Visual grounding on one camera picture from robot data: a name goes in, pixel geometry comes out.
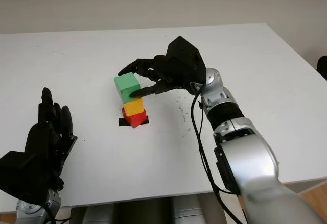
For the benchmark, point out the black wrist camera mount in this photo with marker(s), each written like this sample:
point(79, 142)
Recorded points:
point(187, 58)
point(21, 175)

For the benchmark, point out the yellow wooden cube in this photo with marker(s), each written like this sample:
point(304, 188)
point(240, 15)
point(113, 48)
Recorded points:
point(132, 108)

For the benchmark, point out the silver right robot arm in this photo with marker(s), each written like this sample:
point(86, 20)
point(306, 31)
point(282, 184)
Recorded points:
point(250, 162)

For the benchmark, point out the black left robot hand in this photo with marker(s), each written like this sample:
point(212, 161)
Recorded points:
point(42, 145)

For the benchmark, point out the black chair part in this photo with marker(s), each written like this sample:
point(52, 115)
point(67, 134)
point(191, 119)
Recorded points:
point(322, 67)

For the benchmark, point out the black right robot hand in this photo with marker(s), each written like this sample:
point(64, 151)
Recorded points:
point(166, 71)

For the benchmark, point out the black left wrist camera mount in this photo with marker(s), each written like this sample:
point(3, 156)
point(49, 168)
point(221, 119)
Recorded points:
point(21, 175)

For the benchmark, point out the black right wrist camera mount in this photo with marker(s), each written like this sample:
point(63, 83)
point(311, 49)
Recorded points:
point(187, 58)

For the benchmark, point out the silver right robot thigh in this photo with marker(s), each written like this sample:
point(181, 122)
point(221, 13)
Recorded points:
point(186, 211)

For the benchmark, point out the red wooden cube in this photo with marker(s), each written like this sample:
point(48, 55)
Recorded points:
point(135, 120)

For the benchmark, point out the green wooden cube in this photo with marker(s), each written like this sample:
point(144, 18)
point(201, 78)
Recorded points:
point(126, 85)

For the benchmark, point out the black tape strip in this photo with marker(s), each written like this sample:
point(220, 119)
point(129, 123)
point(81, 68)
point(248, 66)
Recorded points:
point(122, 122)

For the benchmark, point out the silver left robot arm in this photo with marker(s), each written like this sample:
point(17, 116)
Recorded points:
point(33, 208)

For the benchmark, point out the white table leg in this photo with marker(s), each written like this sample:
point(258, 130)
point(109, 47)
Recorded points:
point(214, 208)

